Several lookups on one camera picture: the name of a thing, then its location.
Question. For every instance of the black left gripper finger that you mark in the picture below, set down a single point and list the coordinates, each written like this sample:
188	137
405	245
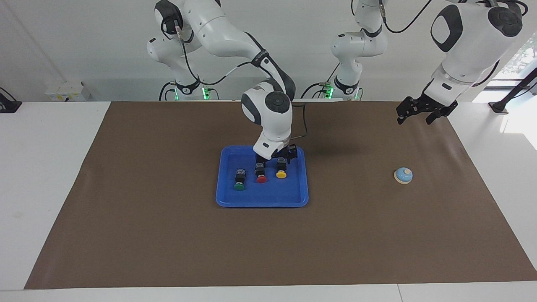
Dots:
432	118
401	118

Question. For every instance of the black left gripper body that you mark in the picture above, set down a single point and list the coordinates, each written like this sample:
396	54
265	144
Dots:
423	105

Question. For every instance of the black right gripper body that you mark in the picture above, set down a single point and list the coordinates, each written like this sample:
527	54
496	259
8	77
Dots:
289	151

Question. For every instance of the yellow push button switch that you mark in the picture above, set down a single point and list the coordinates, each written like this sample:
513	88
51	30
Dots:
281	174

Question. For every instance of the red push button switch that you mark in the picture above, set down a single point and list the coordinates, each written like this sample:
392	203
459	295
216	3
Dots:
261	179

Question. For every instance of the green push button switch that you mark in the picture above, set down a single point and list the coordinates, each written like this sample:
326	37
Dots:
239	186

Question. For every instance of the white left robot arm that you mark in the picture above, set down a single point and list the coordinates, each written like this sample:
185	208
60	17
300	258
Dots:
470	46

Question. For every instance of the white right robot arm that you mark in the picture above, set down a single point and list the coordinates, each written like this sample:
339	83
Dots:
268	117

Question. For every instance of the blue plastic tray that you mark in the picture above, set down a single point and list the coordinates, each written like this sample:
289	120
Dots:
272	195

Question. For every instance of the light blue desk bell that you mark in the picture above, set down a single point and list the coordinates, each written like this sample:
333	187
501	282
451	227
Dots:
403	175

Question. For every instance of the black stand with angled rod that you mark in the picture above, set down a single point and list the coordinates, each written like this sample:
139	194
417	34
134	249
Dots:
499	107

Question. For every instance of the brown table mat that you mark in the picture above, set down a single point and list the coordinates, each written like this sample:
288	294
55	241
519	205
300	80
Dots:
268	243

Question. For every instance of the white power box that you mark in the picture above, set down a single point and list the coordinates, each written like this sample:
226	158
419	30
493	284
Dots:
67	90

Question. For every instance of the small black stand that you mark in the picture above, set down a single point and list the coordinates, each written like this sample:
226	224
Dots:
8	107

